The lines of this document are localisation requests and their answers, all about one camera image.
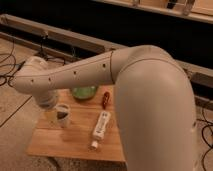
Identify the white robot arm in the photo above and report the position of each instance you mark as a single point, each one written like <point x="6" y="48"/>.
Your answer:
<point x="153" y="98"/>

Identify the small red brown object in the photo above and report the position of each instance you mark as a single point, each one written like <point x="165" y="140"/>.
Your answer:
<point x="105" y="99"/>

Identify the green bowl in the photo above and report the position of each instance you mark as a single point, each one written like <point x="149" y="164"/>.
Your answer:
<point x="84" y="93"/>

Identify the white tube bottle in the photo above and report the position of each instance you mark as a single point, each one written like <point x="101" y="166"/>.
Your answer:
<point x="100" y="128"/>

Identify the wooden folding table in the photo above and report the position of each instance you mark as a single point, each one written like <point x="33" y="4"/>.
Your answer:
<point x="75" y="141"/>

